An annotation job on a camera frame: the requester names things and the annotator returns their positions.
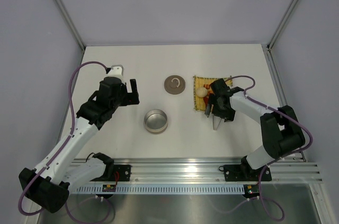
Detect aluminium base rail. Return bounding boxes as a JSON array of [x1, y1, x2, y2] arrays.
[[69, 157, 323, 184]]

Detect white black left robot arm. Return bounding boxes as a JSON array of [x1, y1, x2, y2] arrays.
[[19, 77, 140, 213]]

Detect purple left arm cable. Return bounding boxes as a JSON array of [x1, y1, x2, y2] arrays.
[[17, 61, 115, 221]]

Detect left aluminium frame post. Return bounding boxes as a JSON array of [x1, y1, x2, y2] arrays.
[[53, 0, 86, 54]]

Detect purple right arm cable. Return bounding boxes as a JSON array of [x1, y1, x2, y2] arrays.
[[208, 75, 315, 221]]

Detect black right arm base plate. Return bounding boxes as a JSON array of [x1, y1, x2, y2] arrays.
[[218, 164, 262, 182]]

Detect perforated cable duct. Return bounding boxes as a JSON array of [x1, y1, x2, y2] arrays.
[[74, 183, 245, 195]]

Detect right aluminium frame post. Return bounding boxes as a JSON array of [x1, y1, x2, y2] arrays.
[[267, 0, 301, 52]]

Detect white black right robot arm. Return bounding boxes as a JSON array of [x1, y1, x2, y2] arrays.
[[204, 78, 306, 182]]

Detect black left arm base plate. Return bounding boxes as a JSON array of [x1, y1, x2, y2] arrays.
[[113, 165, 131, 182]]

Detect aluminium frame post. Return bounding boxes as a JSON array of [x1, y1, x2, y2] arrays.
[[53, 0, 86, 54], [267, 0, 301, 52]]

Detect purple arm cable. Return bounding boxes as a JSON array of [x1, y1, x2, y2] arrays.
[[208, 75, 315, 221], [17, 61, 115, 221]]

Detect woven bamboo tray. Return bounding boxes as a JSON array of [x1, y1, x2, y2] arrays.
[[193, 76, 218, 112]]

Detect taupe round lunch box lid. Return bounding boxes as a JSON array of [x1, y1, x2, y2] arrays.
[[164, 75, 186, 95]]

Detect round steel lunch box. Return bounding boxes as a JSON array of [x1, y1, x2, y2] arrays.
[[144, 109, 168, 134]]

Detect pink cat paw tongs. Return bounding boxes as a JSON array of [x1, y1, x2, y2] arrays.
[[212, 115, 223, 131]]

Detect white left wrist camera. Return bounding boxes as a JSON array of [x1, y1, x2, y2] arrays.
[[106, 65, 124, 77]]

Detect white steamed bun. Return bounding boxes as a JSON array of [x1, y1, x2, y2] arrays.
[[195, 87, 208, 98]]

